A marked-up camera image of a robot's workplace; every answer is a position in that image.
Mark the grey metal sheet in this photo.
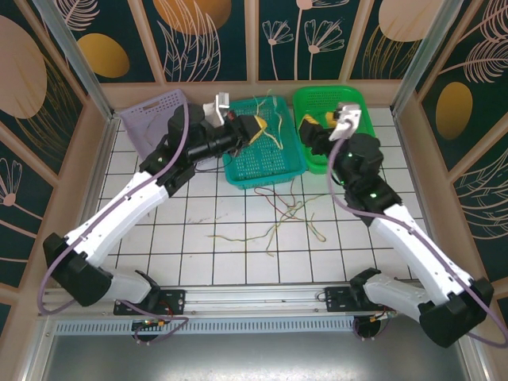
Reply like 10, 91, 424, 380
23, 331, 489, 381

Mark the green plastic basket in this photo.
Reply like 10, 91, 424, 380
292, 86, 380, 175

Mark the red cable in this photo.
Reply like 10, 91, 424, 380
253, 186, 303, 214

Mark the green yellow striped cable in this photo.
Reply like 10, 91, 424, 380
206, 196, 318, 257

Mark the aluminium side rail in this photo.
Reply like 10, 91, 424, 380
391, 113, 452, 283
37, 117, 121, 318

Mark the dark panel with flower outlines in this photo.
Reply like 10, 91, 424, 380
0, 121, 61, 293
256, 0, 352, 83

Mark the dark panel with pink fern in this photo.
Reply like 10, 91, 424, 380
412, 0, 508, 94

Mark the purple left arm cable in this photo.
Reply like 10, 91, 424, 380
39, 103, 191, 345

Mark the dark panel with pink circle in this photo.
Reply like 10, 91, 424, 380
348, 0, 441, 80
0, 0, 88, 178

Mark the lavender plastic basket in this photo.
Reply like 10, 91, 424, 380
118, 89, 191, 160

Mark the aluminium frame post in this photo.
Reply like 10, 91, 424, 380
391, 0, 468, 117
30, 0, 121, 123

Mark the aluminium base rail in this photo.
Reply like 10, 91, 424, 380
39, 283, 471, 318

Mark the teal plastic basket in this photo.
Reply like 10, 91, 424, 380
214, 96, 307, 191

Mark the dark panel with yellow oval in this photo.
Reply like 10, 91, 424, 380
416, 27, 508, 174
41, 0, 158, 84

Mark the dark panel with orange circle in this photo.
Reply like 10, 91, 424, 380
141, 0, 249, 83

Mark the dark panel with leaf outlines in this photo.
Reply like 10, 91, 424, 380
450, 144, 508, 285

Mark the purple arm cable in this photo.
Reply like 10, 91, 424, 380
325, 134, 508, 348
39, 103, 191, 345

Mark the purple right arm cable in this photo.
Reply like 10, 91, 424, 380
325, 134, 508, 348

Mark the slotted grey cable duct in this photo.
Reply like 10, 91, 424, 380
53, 319, 358, 337

